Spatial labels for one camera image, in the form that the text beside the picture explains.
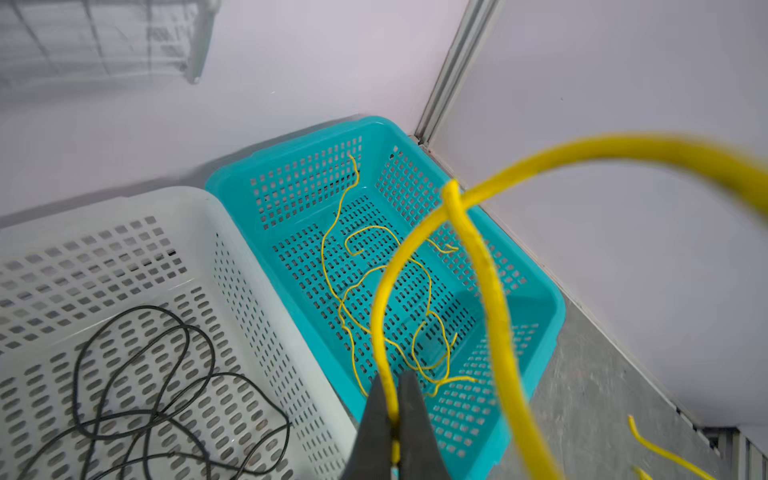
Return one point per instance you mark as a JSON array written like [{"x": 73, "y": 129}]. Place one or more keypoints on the middle white plastic basket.
[{"x": 140, "y": 339}]

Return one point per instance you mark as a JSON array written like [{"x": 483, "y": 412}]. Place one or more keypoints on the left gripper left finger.
[{"x": 371, "y": 455}]

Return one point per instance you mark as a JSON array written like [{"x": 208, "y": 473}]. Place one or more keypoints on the aluminium frame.
[{"x": 475, "y": 25}]

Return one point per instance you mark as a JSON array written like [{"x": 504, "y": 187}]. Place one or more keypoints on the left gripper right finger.
[{"x": 420, "y": 456}]

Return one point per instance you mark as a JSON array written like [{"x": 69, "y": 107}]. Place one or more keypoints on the white wire wall shelf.
[{"x": 44, "y": 42}]

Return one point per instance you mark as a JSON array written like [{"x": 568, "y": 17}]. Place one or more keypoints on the teal plastic basket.
[{"x": 323, "y": 215}]

